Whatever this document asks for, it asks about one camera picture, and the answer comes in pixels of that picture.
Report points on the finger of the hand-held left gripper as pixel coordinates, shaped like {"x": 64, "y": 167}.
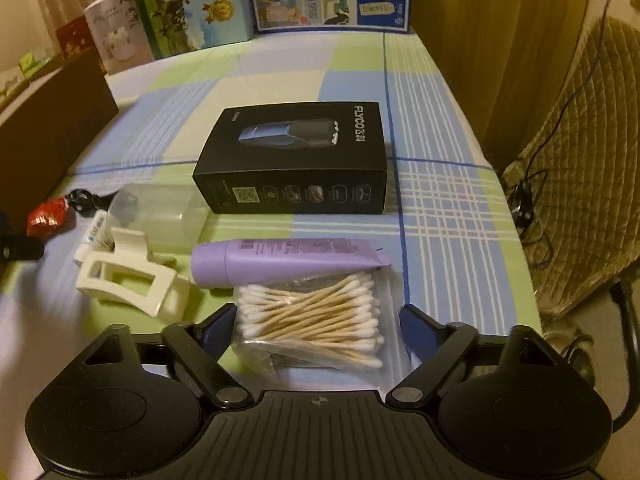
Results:
{"x": 20, "y": 249}

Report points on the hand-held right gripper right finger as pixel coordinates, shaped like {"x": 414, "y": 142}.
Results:
{"x": 417, "y": 325}

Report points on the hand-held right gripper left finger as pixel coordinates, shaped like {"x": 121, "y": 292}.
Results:
{"x": 216, "y": 327}

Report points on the red snack packet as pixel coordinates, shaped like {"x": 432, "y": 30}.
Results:
{"x": 45, "y": 217}

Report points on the small white printed tube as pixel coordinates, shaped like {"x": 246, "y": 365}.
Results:
{"x": 95, "y": 232}

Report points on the white hair claw clip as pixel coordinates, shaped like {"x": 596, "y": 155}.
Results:
{"x": 100, "y": 271}

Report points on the bag of cotton swabs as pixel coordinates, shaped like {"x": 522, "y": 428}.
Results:
{"x": 310, "y": 315}

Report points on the purple cream tube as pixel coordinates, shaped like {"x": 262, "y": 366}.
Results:
{"x": 280, "y": 256}

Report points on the clear plastic bottle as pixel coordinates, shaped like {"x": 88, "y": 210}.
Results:
{"x": 160, "y": 215}

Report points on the brown cardboard box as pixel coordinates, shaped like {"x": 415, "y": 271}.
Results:
{"x": 50, "y": 125}

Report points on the checked tablecloth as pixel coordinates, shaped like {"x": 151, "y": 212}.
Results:
{"x": 440, "y": 185}

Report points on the black shaver box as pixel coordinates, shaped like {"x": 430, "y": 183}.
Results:
{"x": 300, "y": 150}

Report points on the red gift box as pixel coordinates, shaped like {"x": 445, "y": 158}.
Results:
{"x": 75, "y": 40}

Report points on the white humidifier box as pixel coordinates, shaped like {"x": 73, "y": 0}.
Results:
{"x": 120, "y": 35}

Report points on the quilted chair cushion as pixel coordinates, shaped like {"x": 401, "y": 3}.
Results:
{"x": 590, "y": 160}

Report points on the green milk carton box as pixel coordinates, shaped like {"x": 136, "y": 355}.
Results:
{"x": 200, "y": 10}

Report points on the brown wooden panel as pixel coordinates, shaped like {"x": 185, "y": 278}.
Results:
{"x": 500, "y": 35}

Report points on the black chair frame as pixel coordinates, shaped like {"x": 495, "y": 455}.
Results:
{"x": 625, "y": 305}

